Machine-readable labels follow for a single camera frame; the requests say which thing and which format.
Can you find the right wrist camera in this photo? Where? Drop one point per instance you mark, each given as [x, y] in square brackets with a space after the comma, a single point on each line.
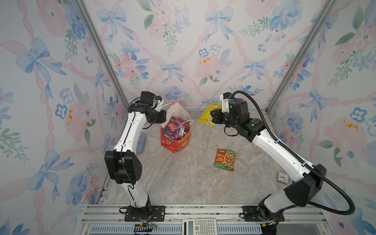
[236, 107]

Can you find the grey calculator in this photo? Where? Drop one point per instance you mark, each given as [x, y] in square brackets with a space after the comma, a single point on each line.
[199, 226]

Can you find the green nut snack packet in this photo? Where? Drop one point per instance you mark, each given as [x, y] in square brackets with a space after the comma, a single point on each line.
[225, 159]

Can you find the yellow snack packet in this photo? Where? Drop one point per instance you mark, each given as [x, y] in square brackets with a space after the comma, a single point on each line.
[206, 117]

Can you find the small white card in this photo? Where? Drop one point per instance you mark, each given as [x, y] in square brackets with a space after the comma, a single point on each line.
[283, 178]

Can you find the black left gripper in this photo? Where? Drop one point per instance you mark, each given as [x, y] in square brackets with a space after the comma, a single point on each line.
[163, 117]

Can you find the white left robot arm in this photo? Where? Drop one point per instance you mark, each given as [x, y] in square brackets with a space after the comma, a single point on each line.
[124, 167]

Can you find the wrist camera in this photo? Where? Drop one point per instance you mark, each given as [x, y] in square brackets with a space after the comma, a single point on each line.
[236, 107]
[151, 100]

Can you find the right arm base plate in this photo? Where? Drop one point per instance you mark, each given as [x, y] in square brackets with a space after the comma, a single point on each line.
[252, 213]

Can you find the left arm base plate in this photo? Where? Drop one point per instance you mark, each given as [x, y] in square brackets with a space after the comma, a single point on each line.
[147, 213]

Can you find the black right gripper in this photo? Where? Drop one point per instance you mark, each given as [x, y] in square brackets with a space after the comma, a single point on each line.
[218, 113]

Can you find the purple Fox's candy bag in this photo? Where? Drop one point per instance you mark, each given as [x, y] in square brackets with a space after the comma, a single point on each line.
[176, 128]

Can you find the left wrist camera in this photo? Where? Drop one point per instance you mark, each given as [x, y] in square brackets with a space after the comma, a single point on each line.
[151, 100]

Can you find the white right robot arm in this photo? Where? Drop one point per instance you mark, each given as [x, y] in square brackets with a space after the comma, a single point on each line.
[305, 184]

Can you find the red paper gift bag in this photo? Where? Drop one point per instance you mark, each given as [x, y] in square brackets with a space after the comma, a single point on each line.
[178, 111]

